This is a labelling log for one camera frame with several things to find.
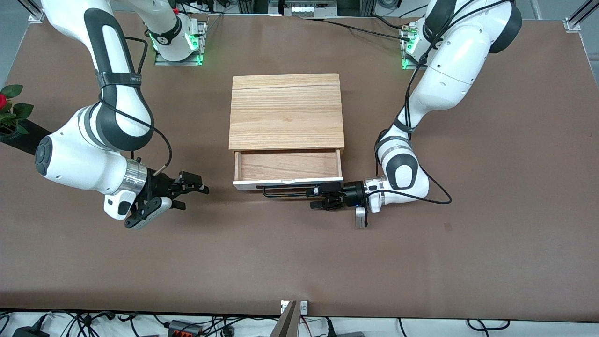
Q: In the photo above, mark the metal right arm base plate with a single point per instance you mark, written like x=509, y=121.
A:
x=199, y=42

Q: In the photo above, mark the aluminium profile frame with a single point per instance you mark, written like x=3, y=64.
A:
x=32, y=10
x=580, y=14

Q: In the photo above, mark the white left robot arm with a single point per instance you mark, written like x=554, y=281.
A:
x=449, y=56

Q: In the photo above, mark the wooden drawer cabinet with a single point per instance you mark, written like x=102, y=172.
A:
x=285, y=112

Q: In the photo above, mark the black rectangular board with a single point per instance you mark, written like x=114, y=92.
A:
x=32, y=135

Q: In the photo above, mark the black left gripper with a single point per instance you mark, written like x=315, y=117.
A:
x=354, y=193

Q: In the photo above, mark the wooden drawer with white face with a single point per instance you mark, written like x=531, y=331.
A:
x=288, y=164

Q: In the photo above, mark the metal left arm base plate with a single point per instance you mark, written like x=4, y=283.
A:
x=405, y=61

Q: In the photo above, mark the small white clamp bracket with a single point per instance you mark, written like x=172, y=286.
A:
x=304, y=307

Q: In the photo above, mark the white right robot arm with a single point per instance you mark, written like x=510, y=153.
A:
x=70, y=159

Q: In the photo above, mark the artificial red rose plant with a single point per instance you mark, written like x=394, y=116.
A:
x=14, y=114

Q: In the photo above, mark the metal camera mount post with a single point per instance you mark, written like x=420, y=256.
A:
x=286, y=323

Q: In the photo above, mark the silver power strip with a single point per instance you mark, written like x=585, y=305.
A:
x=309, y=8

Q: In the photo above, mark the grey orange connector box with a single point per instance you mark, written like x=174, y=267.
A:
x=183, y=328

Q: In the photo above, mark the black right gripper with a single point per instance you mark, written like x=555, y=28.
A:
x=158, y=186

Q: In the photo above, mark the brown table mat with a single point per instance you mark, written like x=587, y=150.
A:
x=299, y=262

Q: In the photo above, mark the black power adapter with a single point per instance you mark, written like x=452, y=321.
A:
x=29, y=332

